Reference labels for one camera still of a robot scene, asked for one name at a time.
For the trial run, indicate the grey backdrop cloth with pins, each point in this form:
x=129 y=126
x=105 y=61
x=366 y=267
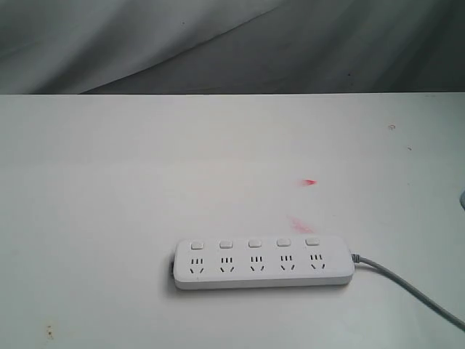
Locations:
x=231 y=47

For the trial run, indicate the white five-outlet power strip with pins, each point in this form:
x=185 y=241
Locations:
x=262 y=262

